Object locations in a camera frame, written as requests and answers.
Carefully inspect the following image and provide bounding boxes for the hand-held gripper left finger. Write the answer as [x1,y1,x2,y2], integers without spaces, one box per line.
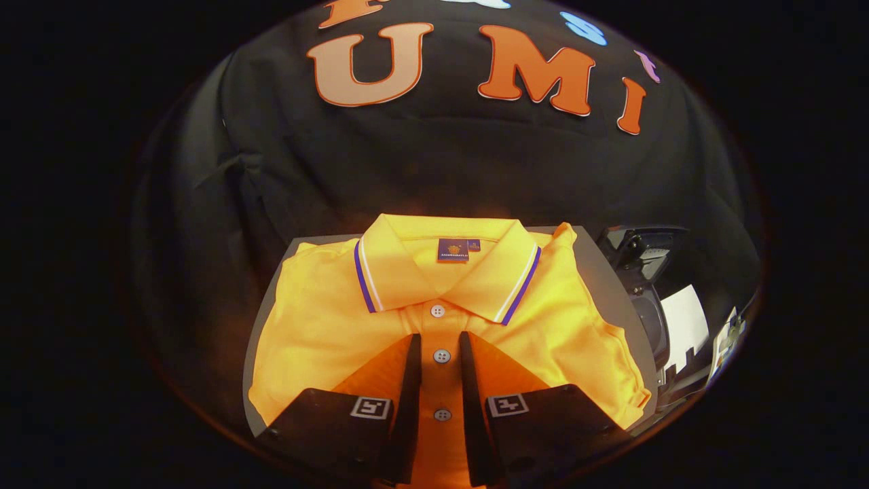
[257,333,423,486]

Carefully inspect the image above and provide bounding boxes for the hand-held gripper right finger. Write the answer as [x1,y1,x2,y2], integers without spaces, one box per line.
[459,331,633,487]

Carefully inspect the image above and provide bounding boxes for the yellow polo shirt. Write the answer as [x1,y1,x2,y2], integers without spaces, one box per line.
[248,214,652,488]

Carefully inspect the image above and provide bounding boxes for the grey washing machine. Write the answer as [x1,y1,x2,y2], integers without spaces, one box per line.
[597,224,690,408]

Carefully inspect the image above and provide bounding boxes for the dark transparent washing machine lid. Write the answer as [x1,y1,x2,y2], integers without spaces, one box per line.
[601,225,688,286]

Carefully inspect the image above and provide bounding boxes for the grey side table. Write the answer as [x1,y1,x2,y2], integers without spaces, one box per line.
[242,224,661,439]

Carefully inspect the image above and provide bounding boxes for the white sheet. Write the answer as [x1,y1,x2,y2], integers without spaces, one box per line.
[660,285,711,373]

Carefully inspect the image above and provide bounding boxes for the white plastic object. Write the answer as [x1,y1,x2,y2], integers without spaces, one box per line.
[706,306,747,389]

